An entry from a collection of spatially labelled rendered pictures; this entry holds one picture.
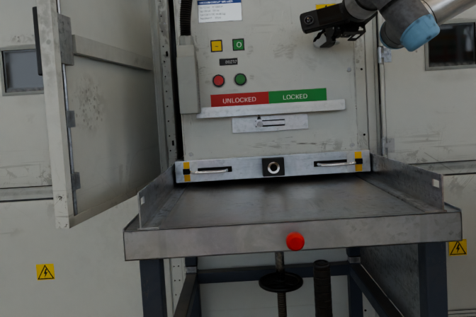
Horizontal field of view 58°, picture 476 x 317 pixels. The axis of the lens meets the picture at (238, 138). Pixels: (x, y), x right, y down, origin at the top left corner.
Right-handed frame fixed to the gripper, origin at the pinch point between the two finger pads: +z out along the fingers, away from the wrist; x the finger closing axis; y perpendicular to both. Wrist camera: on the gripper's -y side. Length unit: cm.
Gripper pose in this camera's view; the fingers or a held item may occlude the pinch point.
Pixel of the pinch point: (314, 42)
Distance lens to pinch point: 121.8
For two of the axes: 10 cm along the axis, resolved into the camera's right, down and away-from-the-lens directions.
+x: -1.2, -9.7, 1.9
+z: -2.4, 2.1, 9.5
